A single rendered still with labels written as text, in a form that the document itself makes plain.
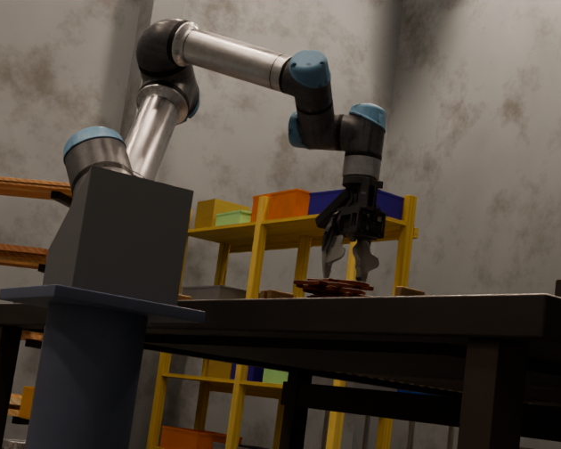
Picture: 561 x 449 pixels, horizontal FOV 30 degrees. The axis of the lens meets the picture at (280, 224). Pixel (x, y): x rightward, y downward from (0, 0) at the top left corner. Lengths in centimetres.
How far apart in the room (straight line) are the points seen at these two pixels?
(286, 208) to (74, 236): 620
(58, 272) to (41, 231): 720
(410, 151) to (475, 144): 97
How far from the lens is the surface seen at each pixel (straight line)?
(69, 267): 174
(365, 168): 205
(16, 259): 676
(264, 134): 1009
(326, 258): 203
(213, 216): 880
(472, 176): 984
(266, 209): 809
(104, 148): 190
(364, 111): 208
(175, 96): 225
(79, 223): 173
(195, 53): 216
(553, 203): 905
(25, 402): 269
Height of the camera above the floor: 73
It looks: 10 degrees up
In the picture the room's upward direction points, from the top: 8 degrees clockwise
